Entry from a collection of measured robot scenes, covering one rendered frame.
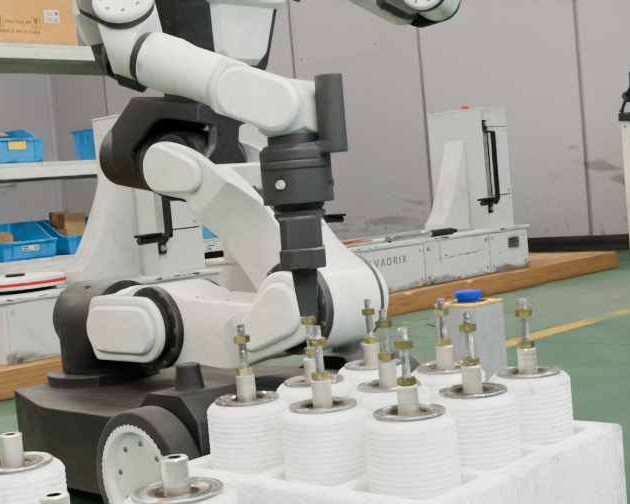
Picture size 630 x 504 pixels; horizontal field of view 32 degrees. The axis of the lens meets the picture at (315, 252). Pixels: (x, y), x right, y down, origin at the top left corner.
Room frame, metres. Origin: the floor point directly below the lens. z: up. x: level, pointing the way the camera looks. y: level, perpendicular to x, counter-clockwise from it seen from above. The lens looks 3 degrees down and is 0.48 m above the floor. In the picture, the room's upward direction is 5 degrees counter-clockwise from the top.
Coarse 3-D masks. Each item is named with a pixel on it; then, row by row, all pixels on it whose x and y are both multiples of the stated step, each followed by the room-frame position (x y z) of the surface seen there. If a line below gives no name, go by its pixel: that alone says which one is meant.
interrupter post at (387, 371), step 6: (378, 366) 1.29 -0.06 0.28; (384, 366) 1.29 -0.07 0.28; (390, 366) 1.29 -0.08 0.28; (378, 372) 1.29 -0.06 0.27; (384, 372) 1.29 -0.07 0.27; (390, 372) 1.29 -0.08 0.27; (396, 372) 1.29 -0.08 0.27; (384, 378) 1.29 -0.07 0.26; (390, 378) 1.29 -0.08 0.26; (396, 378) 1.29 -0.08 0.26; (384, 384) 1.29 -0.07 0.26; (390, 384) 1.29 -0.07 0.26; (396, 384) 1.29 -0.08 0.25
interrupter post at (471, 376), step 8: (464, 368) 1.21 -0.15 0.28; (472, 368) 1.21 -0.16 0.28; (480, 368) 1.21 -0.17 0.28; (464, 376) 1.21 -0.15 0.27; (472, 376) 1.21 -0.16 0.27; (480, 376) 1.21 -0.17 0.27; (464, 384) 1.21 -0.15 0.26; (472, 384) 1.21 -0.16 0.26; (480, 384) 1.21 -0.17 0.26; (464, 392) 1.21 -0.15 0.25; (472, 392) 1.21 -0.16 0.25; (480, 392) 1.21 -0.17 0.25
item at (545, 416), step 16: (512, 384) 1.27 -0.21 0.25; (528, 384) 1.26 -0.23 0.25; (544, 384) 1.26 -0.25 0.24; (560, 384) 1.27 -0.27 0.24; (528, 400) 1.26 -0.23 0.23; (544, 400) 1.26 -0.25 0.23; (560, 400) 1.27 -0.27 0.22; (528, 416) 1.26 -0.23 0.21; (544, 416) 1.26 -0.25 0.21; (560, 416) 1.27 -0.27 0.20; (528, 432) 1.26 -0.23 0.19; (544, 432) 1.26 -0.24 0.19; (560, 432) 1.27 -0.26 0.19
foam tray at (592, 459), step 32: (544, 448) 1.22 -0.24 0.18; (576, 448) 1.23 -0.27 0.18; (608, 448) 1.28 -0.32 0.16; (224, 480) 1.21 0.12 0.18; (256, 480) 1.19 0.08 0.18; (352, 480) 1.16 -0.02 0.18; (480, 480) 1.11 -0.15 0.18; (512, 480) 1.13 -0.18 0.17; (544, 480) 1.17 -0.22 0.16; (576, 480) 1.22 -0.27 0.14; (608, 480) 1.28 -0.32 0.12
